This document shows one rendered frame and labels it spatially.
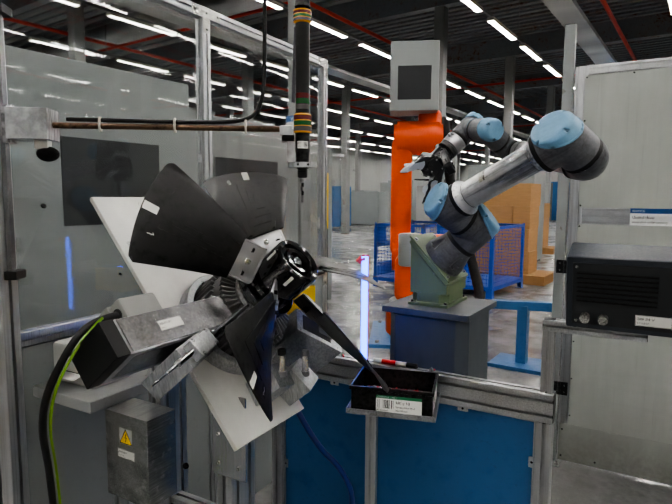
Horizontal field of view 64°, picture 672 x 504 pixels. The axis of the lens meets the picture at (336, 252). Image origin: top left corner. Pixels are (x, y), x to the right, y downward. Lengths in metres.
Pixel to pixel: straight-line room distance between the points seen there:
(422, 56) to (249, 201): 3.99
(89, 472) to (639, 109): 2.67
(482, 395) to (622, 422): 1.58
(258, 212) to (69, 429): 0.89
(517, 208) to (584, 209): 6.25
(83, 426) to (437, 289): 1.18
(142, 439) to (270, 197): 0.66
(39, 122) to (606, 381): 2.63
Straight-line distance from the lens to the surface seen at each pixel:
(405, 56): 5.24
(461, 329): 1.78
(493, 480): 1.70
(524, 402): 1.57
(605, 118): 2.93
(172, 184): 1.16
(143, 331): 1.08
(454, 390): 1.61
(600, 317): 1.45
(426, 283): 1.85
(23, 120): 1.43
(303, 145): 1.32
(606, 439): 3.14
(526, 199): 9.08
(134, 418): 1.43
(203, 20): 2.18
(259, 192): 1.42
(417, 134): 5.21
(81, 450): 1.89
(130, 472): 1.50
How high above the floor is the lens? 1.37
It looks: 6 degrees down
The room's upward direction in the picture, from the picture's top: straight up
